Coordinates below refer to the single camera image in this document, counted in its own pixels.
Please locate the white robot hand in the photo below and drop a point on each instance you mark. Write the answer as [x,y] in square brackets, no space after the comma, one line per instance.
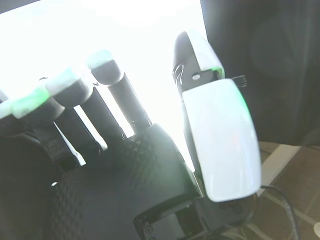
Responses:
[100,200]

